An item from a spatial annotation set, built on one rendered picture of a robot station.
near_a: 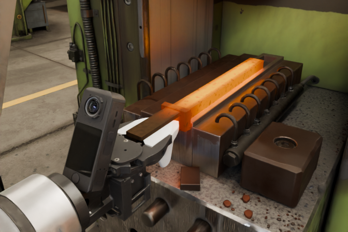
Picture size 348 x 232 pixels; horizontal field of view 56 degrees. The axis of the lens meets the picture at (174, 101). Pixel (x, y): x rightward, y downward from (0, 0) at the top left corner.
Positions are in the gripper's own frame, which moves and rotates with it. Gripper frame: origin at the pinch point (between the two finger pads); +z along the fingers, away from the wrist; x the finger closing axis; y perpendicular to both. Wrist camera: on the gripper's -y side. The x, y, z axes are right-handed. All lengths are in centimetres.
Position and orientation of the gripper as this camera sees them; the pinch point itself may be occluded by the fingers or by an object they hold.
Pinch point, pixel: (167, 119)
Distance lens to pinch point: 50.0
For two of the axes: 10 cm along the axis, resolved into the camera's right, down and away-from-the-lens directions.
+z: 5.8, -3.4, 7.4
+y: 0.0, 9.1, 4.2
